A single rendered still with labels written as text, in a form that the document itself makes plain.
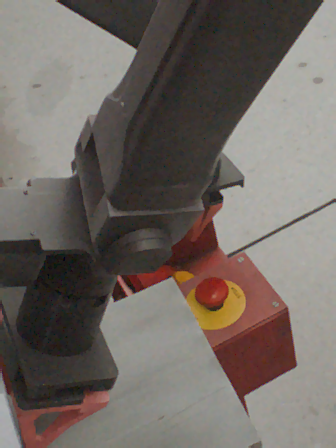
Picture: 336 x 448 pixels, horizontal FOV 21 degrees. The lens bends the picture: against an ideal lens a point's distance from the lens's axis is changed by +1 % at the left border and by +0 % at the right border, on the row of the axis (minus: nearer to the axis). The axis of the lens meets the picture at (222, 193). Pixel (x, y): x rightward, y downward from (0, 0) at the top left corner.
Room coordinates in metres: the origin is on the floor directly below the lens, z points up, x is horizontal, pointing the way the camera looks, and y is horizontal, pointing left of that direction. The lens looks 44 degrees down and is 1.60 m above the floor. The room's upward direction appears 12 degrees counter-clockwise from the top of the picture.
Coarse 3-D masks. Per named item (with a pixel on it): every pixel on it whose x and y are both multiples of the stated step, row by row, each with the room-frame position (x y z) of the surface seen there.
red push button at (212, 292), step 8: (208, 280) 0.67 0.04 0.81; (216, 280) 0.67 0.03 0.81; (200, 288) 0.66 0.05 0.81; (208, 288) 0.66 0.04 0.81; (216, 288) 0.66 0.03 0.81; (224, 288) 0.65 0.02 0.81; (200, 296) 0.65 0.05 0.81; (208, 296) 0.65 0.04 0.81; (216, 296) 0.64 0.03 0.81; (224, 296) 0.64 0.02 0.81; (208, 304) 0.64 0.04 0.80; (216, 304) 0.64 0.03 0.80
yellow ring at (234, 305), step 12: (228, 288) 0.68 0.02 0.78; (192, 300) 0.67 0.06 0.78; (228, 300) 0.66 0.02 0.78; (240, 300) 0.65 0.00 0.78; (192, 312) 0.65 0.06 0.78; (204, 312) 0.65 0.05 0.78; (216, 312) 0.64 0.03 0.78; (228, 312) 0.64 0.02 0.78; (240, 312) 0.64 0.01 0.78; (204, 324) 0.63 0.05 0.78; (216, 324) 0.63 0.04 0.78; (228, 324) 0.62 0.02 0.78
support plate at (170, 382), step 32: (160, 288) 0.51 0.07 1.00; (128, 320) 0.48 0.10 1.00; (160, 320) 0.48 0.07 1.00; (192, 320) 0.47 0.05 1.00; (128, 352) 0.45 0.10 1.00; (160, 352) 0.44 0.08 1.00; (192, 352) 0.44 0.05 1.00; (128, 384) 0.42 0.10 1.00; (160, 384) 0.41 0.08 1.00; (192, 384) 0.41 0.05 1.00; (224, 384) 0.40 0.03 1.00; (96, 416) 0.40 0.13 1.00; (128, 416) 0.39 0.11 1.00; (160, 416) 0.38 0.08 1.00; (192, 416) 0.38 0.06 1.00; (224, 416) 0.37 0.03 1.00
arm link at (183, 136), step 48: (192, 0) 0.33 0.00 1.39; (240, 0) 0.31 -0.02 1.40; (288, 0) 0.31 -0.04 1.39; (144, 48) 0.36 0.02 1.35; (192, 48) 0.32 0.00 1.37; (240, 48) 0.32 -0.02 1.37; (288, 48) 0.33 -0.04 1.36; (144, 96) 0.35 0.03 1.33; (192, 96) 0.33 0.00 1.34; (240, 96) 0.34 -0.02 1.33; (96, 144) 0.39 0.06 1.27; (144, 144) 0.35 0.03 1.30; (192, 144) 0.35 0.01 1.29; (96, 192) 0.39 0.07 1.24; (144, 192) 0.35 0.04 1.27; (192, 192) 0.36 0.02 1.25; (96, 240) 0.36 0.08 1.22
